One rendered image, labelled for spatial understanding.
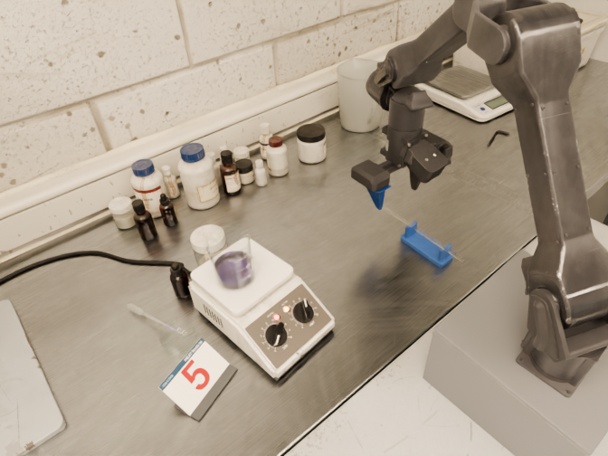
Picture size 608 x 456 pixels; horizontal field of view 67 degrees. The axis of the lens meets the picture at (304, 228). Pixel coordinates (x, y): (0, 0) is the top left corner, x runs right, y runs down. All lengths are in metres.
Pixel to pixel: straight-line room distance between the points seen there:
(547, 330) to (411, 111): 0.38
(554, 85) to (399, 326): 0.42
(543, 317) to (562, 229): 0.09
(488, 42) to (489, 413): 0.43
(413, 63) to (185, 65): 0.54
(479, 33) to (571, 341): 0.32
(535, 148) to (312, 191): 0.59
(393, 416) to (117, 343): 0.43
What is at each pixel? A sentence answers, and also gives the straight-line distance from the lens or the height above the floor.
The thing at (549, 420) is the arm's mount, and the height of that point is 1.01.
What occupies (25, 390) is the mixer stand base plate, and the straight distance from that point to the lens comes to 0.80.
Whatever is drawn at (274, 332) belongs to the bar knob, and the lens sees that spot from 0.67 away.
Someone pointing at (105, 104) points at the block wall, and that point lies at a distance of 1.01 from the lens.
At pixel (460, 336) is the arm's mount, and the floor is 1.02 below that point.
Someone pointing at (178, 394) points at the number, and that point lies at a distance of 0.68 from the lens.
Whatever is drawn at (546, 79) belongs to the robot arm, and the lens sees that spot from 0.50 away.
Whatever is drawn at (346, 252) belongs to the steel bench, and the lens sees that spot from 0.85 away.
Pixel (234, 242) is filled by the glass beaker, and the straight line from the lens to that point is 0.69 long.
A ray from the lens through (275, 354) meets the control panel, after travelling 0.67.
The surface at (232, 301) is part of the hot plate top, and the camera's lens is 0.67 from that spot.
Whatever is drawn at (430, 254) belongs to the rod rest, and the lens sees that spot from 0.85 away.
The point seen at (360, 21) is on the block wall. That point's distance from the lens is 1.36.
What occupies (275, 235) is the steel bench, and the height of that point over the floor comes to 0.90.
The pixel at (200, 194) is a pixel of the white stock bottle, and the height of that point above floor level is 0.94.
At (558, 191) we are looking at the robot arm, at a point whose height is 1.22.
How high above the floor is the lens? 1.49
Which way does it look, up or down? 41 degrees down
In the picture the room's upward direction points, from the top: 4 degrees counter-clockwise
